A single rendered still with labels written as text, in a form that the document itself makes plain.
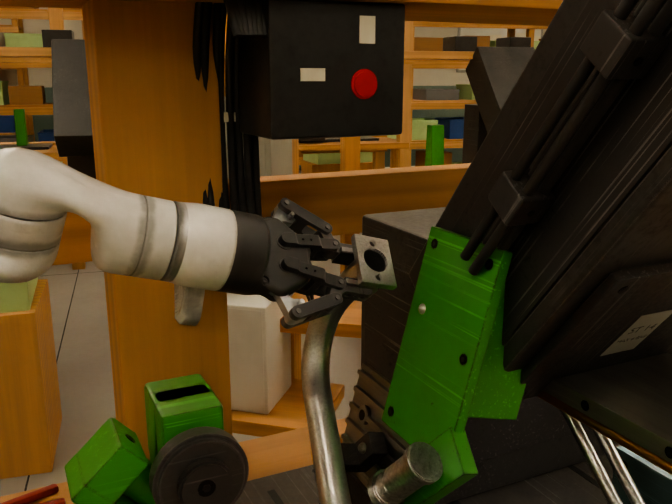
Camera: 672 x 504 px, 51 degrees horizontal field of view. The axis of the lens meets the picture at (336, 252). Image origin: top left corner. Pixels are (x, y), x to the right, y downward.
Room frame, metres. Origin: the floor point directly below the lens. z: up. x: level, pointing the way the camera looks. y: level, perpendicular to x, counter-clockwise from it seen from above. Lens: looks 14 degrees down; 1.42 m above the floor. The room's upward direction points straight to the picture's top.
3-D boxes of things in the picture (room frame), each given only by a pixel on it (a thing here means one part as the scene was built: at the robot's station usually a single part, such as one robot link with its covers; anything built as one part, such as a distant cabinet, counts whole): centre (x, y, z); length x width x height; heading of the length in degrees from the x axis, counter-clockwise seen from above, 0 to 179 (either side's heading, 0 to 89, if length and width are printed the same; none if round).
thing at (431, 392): (0.65, -0.13, 1.17); 0.13 x 0.12 x 0.20; 116
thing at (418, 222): (0.91, -0.21, 1.07); 0.30 x 0.18 x 0.34; 116
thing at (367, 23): (0.88, 0.02, 1.42); 0.17 x 0.12 x 0.15; 116
